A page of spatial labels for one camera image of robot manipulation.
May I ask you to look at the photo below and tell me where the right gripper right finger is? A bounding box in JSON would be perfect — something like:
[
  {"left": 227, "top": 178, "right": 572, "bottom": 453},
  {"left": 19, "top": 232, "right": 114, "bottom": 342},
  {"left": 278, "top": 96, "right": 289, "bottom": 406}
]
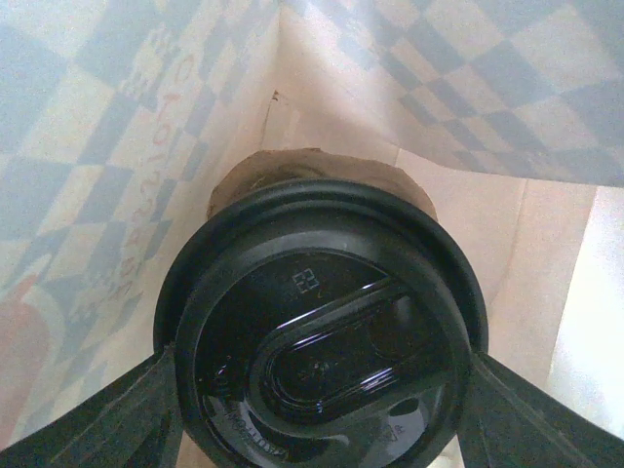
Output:
[{"left": 457, "top": 353, "right": 623, "bottom": 467}]

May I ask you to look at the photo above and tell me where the blue checkered paper bag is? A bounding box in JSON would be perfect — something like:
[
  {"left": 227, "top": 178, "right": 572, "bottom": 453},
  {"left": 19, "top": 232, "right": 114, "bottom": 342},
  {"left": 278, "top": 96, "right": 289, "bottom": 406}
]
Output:
[{"left": 1, "top": 1, "right": 623, "bottom": 451}]

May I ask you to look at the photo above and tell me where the black plastic cup lid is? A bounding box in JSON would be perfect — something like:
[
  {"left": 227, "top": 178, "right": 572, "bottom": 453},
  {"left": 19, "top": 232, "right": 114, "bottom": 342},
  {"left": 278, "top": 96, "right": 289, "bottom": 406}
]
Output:
[{"left": 153, "top": 179, "right": 488, "bottom": 467}]

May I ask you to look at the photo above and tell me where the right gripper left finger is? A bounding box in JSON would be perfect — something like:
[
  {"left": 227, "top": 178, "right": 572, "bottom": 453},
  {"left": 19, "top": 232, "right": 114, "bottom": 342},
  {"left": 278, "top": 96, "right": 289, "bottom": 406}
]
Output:
[{"left": 1, "top": 347, "right": 182, "bottom": 467}]

